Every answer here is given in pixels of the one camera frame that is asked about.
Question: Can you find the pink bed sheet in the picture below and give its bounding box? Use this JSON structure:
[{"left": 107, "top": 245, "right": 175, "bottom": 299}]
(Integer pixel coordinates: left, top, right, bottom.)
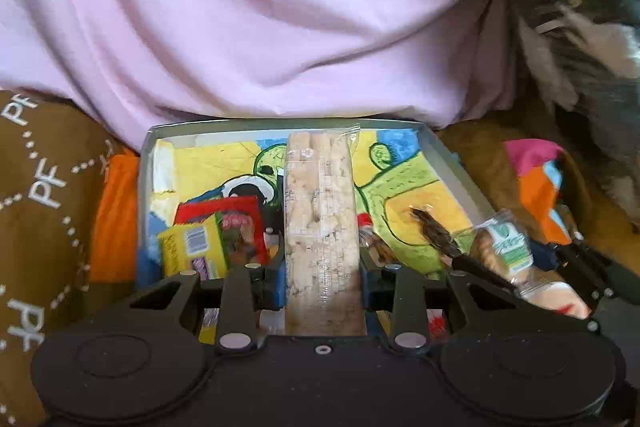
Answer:
[{"left": 0, "top": 0, "right": 521, "bottom": 152}]

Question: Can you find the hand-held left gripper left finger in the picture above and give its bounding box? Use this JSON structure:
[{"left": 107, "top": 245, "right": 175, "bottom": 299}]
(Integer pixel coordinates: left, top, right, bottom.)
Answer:
[{"left": 127, "top": 264, "right": 286, "bottom": 355}]

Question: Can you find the red snack packet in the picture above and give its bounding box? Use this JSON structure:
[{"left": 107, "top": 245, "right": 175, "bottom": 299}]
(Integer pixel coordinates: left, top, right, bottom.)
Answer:
[
  {"left": 174, "top": 196, "right": 271, "bottom": 267},
  {"left": 356, "top": 214, "right": 396, "bottom": 268}
]

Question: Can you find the brown cartoon printed blanket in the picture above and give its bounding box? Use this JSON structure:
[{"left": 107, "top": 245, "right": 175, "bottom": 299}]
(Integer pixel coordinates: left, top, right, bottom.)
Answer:
[{"left": 0, "top": 89, "right": 640, "bottom": 427}]

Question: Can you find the grey tray with cartoon lining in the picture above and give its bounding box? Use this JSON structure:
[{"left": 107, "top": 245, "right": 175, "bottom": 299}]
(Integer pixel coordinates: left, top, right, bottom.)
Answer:
[{"left": 135, "top": 119, "right": 496, "bottom": 340}]

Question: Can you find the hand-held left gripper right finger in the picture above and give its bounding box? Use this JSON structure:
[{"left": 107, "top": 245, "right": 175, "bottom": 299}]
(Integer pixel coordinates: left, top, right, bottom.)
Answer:
[{"left": 360, "top": 254, "right": 506, "bottom": 355}]

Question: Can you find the clear dried meat packet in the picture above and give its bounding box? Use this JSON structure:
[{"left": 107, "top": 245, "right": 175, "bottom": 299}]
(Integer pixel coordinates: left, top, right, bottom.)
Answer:
[{"left": 410, "top": 206, "right": 591, "bottom": 318}]

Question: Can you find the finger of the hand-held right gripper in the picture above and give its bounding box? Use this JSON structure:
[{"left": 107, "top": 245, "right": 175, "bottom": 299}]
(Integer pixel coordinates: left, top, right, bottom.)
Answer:
[
  {"left": 452, "top": 254, "right": 523, "bottom": 295},
  {"left": 547, "top": 232, "right": 618, "bottom": 308}
]

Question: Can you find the clear plastic bag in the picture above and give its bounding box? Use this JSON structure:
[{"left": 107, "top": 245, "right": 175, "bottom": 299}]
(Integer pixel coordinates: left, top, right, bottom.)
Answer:
[{"left": 505, "top": 0, "right": 640, "bottom": 218}]

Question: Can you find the clear rice cracker packet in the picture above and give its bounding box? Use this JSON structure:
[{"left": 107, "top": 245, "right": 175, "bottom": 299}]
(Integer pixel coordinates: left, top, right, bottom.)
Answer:
[{"left": 282, "top": 123, "right": 368, "bottom": 338}]

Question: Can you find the yellow green cracker packet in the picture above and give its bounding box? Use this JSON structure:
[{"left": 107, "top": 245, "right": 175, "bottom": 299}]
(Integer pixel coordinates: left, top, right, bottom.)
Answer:
[{"left": 157, "top": 212, "right": 231, "bottom": 283}]

